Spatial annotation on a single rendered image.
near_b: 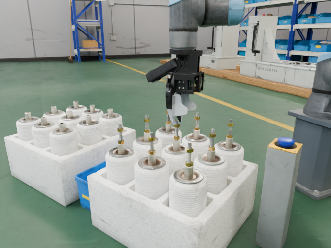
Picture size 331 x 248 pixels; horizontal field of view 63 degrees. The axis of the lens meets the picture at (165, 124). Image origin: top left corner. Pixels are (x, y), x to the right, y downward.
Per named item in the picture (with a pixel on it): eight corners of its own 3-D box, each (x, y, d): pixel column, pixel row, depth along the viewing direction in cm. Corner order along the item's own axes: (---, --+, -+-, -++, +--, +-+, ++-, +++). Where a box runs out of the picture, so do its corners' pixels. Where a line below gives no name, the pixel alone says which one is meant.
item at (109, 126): (113, 147, 128) (111, 111, 122) (128, 152, 123) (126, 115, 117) (97, 155, 121) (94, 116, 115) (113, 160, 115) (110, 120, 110)
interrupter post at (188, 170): (182, 175, 68) (182, 163, 67) (191, 174, 68) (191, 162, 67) (185, 180, 65) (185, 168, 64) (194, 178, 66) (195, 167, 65)
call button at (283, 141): (279, 142, 72) (280, 135, 72) (295, 145, 70) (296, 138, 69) (275, 146, 69) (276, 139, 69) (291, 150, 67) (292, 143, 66)
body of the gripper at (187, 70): (192, 97, 71) (193, 49, 67) (164, 94, 75) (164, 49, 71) (203, 92, 77) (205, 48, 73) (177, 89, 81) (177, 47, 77)
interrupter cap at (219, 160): (229, 164, 73) (229, 162, 73) (204, 168, 71) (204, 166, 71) (216, 153, 80) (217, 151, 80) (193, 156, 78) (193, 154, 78)
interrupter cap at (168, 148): (159, 149, 83) (159, 147, 83) (178, 143, 87) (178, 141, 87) (175, 157, 77) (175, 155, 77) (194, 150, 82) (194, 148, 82)
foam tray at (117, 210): (164, 176, 116) (164, 138, 111) (252, 210, 94) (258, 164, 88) (91, 225, 87) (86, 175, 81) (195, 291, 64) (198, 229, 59)
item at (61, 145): (71, 167, 110) (66, 125, 104) (86, 173, 105) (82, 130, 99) (49, 176, 103) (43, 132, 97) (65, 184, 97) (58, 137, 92)
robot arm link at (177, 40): (163, 31, 70) (178, 32, 76) (163, 50, 71) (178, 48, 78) (189, 31, 66) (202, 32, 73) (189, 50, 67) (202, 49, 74)
